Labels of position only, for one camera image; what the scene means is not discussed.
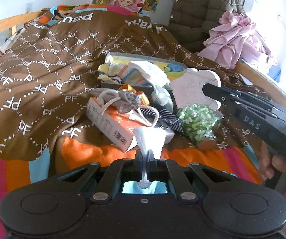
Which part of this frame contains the white and orange carton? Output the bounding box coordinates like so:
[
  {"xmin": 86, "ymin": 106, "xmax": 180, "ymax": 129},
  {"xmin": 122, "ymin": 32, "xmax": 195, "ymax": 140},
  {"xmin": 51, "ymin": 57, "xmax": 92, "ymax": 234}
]
[{"xmin": 86, "ymin": 97, "xmax": 175, "ymax": 153}]

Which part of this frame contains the pink garment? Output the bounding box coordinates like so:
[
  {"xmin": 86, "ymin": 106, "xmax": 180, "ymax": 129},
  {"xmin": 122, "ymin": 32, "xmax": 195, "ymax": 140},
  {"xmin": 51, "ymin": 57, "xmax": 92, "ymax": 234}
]
[{"xmin": 196, "ymin": 11, "xmax": 279, "ymax": 70}]

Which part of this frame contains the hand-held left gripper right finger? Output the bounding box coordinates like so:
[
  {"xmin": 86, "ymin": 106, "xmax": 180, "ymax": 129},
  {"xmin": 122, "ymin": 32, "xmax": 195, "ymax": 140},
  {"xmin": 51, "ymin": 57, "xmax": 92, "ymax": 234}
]
[{"xmin": 148, "ymin": 152, "xmax": 240, "ymax": 203}]

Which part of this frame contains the grey knitted item with string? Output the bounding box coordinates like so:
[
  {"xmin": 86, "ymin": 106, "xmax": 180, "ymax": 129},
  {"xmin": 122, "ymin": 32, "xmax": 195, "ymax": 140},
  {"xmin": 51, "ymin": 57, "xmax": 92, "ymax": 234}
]
[{"xmin": 90, "ymin": 87, "xmax": 159, "ymax": 127}]

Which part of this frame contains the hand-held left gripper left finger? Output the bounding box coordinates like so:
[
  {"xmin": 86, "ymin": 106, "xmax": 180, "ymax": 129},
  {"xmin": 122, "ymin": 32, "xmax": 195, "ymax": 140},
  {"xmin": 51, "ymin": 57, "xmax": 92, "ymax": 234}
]
[{"xmin": 46, "ymin": 152, "xmax": 144, "ymax": 203}]

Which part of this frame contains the dark striped sock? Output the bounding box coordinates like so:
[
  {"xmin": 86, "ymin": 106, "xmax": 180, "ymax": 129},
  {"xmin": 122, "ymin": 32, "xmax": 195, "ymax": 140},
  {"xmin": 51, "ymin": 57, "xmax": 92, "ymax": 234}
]
[{"xmin": 138, "ymin": 108, "xmax": 185, "ymax": 134}]

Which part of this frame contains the brown printed blanket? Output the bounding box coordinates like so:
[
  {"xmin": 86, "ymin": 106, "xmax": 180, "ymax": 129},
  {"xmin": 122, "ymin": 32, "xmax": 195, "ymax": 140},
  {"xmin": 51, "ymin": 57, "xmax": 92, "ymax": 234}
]
[{"xmin": 0, "ymin": 4, "xmax": 283, "ymax": 239}]

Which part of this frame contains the striped cloth pouch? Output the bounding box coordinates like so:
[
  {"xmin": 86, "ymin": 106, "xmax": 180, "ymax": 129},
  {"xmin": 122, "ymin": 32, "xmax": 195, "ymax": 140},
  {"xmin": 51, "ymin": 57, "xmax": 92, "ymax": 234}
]
[{"xmin": 97, "ymin": 62, "xmax": 143, "ymax": 84}]

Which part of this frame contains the brown quilted jacket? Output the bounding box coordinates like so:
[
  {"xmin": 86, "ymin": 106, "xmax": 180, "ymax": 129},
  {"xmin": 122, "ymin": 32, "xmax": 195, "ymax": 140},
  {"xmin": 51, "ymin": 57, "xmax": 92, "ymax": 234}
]
[{"xmin": 168, "ymin": 0, "xmax": 245, "ymax": 53}]

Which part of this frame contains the grey box with duck drawing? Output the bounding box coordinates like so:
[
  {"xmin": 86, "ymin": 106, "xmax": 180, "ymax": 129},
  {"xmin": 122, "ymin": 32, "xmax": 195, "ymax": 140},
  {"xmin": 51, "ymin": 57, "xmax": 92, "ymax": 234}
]
[{"xmin": 100, "ymin": 52, "xmax": 188, "ymax": 94}]

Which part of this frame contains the white flower-shaped foam pad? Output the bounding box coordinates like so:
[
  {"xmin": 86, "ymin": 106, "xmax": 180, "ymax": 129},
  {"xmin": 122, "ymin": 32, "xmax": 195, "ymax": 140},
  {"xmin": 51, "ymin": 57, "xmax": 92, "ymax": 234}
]
[{"xmin": 170, "ymin": 68, "xmax": 222, "ymax": 110}]

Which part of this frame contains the person's right hand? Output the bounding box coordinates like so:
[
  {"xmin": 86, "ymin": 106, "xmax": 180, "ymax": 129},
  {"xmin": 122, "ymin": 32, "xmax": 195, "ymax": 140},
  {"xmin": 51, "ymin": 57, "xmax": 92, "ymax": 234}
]
[{"xmin": 258, "ymin": 142, "xmax": 286, "ymax": 188}]

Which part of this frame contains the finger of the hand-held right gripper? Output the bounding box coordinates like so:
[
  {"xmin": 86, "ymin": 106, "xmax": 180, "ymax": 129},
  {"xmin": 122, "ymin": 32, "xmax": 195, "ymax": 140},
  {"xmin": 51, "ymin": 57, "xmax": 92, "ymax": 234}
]
[
  {"xmin": 208, "ymin": 83, "xmax": 286, "ymax": 117},
  {"xmin": 202, "ymin": 85, "xmax": 274, "ymax": 117}
]

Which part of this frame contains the white towel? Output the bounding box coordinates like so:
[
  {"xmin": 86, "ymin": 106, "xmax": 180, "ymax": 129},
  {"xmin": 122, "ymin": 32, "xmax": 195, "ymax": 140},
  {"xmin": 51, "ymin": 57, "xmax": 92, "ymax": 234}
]
[{"xmin": 129, "ymin": 60, "xmax": 171, "ymax": 88}]

